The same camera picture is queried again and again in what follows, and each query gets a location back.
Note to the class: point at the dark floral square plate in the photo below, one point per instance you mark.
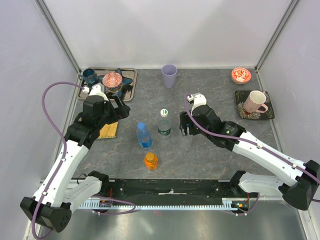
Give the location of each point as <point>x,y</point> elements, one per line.
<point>240,98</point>

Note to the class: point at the pink white mug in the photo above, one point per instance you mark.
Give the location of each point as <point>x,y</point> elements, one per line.
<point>255,102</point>

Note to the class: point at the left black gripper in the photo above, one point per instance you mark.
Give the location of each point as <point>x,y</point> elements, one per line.
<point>121,112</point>

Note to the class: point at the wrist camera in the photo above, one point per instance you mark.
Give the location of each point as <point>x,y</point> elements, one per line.
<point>196,100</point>
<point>95,90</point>

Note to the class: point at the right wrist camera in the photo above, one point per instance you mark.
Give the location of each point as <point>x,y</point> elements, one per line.
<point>196,100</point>

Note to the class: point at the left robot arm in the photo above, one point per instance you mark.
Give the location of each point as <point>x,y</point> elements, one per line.
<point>51,206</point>

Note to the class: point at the metal tray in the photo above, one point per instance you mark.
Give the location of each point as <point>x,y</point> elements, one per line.
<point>127,72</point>

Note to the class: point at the red patterned bowl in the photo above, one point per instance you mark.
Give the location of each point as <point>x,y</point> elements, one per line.
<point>241,75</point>
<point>112,80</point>

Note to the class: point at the red patterned bowl left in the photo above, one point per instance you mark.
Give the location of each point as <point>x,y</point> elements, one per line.
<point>112,80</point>

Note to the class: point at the yellow bamboo mat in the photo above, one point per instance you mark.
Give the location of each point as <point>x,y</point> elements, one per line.
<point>108,131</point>

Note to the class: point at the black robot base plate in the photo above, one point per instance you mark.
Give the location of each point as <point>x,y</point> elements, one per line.
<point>171,192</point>

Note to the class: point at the blue label water bottle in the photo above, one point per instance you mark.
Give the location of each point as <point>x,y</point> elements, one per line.
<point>143,135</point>

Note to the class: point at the slotted cable duct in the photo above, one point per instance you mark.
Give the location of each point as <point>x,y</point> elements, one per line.
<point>97,204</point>

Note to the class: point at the blue star-shaped dish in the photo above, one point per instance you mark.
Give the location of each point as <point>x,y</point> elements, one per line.
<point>120,90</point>

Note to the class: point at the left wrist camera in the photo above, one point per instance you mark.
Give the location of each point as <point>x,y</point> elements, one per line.
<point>95,90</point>

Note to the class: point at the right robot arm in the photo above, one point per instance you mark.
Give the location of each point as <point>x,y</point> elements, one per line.
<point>294,180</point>

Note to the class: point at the clear plastic bottle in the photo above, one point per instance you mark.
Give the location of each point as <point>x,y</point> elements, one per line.
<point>184,140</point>

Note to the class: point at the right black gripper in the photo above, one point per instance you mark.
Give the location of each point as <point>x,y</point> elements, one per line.
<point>185,118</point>

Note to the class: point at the dark blue mug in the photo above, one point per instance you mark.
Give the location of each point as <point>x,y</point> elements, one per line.
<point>89,76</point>

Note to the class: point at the purple plastic cup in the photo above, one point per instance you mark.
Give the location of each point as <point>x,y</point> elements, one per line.
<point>169,74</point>

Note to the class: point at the orange juice bottle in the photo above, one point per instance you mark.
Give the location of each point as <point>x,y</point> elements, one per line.
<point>151,161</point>

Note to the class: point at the green label water bottle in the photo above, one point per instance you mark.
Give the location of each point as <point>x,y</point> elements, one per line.
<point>164,123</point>

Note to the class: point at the red patterned bowl right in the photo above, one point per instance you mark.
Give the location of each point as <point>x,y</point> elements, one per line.
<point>241,75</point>

